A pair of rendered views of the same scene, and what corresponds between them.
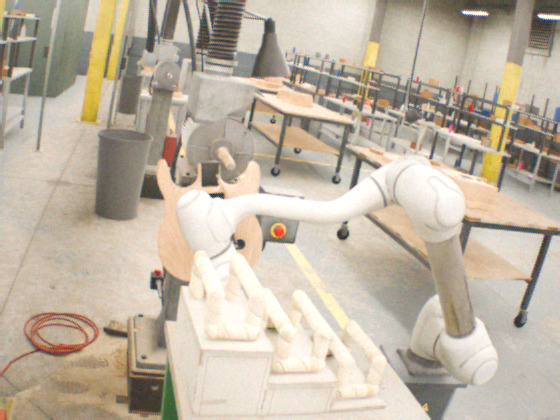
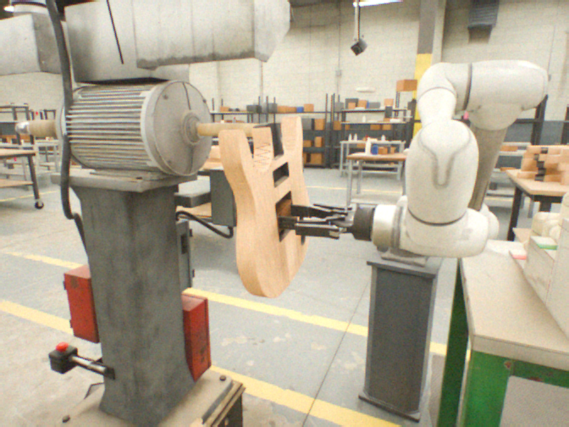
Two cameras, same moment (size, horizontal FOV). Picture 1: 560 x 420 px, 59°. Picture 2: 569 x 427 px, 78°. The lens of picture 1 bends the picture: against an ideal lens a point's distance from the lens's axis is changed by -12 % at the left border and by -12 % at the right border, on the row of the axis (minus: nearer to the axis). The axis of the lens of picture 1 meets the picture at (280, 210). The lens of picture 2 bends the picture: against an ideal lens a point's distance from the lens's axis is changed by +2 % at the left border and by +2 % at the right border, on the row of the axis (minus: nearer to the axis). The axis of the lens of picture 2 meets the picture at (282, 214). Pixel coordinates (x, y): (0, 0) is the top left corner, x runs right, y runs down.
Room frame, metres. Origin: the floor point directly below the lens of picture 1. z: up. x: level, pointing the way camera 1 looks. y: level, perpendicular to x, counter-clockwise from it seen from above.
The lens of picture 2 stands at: (1.17, 0.82, 1.26)
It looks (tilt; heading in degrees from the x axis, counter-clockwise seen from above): 14 degrees down; 311
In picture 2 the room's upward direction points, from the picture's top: straight up
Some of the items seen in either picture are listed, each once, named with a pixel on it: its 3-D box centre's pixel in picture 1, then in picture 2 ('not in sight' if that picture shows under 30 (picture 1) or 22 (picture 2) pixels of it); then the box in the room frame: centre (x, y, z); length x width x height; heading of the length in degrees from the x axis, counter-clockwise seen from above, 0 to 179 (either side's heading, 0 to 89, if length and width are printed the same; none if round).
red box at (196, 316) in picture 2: not in sight; (176, 325); (2.30, 0.18, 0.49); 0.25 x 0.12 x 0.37; 18
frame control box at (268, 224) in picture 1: (265, 215); (214, 202); (2.18, 0.05, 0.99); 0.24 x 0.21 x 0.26; 18
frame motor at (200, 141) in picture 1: (216, 141); (139, 130); (2.19, 0.30, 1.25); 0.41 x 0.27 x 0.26; 18
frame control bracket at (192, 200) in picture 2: not in sight; (204, 196); (2.16, 0.11, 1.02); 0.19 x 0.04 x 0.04; 108
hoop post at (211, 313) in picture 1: (212, 315); not in sight; (0.95, 0.09, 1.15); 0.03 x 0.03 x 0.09
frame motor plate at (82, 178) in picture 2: (206, 170); (126, 175); (2.25, 0.33, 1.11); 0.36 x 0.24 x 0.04; 18
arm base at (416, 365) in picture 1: (424, 354); (402, 250); (1.74, -0.62, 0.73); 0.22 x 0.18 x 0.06; 10
